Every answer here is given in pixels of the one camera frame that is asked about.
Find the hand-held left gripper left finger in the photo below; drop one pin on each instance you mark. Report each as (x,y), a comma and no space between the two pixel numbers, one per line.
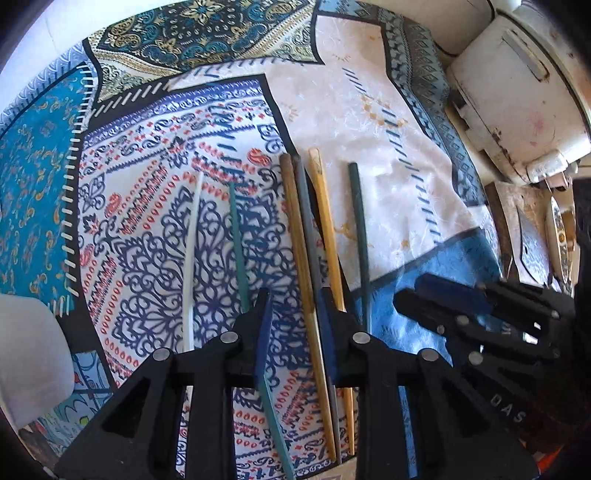
(263,337)

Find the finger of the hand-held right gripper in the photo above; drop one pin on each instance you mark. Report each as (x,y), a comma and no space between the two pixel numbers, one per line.
(425,309)
(452,290)

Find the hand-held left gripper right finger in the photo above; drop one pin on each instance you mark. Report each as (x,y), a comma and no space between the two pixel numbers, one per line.
(330,332)

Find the brown wooden chopstick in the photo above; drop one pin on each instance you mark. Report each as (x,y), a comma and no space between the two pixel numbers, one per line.
(298,258)

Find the teal chopstick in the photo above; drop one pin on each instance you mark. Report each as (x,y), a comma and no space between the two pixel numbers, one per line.
(238,249)

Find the grey chopstick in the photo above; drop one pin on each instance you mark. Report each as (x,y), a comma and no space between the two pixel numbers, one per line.
(308,240)

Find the white chopstick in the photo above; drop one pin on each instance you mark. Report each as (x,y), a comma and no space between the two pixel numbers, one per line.
(193,258)

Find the white ceramic cup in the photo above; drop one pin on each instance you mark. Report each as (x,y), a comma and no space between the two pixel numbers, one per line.
(32,360)

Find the patterned rim plate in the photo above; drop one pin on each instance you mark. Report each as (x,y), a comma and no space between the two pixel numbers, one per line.
(559,235)

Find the patterned patchwork tablecloth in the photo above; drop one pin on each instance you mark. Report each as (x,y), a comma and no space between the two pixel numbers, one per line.
(138,207)

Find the white rice cooker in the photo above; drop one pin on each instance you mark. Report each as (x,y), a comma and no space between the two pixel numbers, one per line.
(508,92)

